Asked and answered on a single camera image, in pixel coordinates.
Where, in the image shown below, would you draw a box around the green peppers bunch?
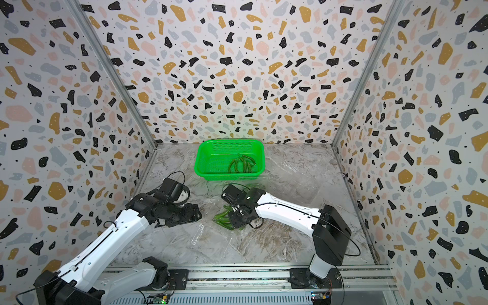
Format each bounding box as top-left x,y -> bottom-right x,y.
213,206 -> 235,231
242,183 -> 265,190
227,155 -> 257,174

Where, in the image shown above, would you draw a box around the green peppers bunch back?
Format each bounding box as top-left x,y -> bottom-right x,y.
242,183 -> 265,190

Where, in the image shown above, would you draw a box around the green peppers bunch front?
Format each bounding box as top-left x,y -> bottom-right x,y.
227,155 -> 257,174

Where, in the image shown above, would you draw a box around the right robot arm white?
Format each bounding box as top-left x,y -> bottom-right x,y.
221,185 -> 352,279

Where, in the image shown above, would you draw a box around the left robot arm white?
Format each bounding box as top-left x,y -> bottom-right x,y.
34,193 -> 202,304

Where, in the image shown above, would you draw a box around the green plastic basket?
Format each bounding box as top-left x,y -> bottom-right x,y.
194,139 -> 266,181

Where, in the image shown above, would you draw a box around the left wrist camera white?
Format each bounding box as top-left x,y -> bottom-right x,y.
156,178 -> 190,206

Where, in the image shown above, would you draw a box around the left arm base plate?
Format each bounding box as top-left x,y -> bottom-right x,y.
138,269 -> 189,293

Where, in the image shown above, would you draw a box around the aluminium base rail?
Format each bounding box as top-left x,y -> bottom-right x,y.
94,264 -> 400,301

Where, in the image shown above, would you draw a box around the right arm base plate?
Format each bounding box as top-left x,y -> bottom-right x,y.
288,268 -> 343,289

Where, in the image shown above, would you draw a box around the aluminium corner post left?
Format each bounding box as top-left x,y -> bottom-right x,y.
66,1 -> 157,151

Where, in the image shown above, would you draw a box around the aluminium corner post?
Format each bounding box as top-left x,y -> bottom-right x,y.
331,0 -> 405,147
66,1 -> 157,151

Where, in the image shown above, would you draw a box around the aluminium corner post right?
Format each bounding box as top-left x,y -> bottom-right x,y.
331,0 -> 405,147

